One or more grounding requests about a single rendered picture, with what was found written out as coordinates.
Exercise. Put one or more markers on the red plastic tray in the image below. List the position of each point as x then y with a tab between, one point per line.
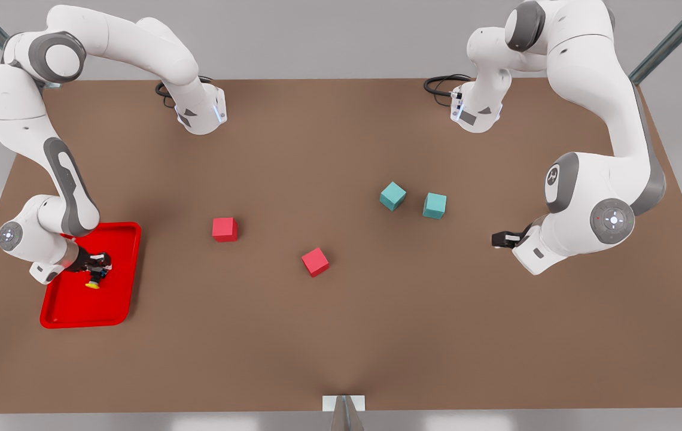
87	299

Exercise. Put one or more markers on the silver frame post with foot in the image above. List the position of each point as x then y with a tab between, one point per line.
344	412

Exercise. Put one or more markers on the red cube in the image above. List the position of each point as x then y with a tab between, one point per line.
224	229
315	262

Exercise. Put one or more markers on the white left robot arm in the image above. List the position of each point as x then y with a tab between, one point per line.
592	179

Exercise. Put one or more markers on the teal cube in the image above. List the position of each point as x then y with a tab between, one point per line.
434	205
393	196

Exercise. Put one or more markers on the small yellow block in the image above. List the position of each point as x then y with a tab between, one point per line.
93	285

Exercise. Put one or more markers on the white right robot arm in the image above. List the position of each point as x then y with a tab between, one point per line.
24	114

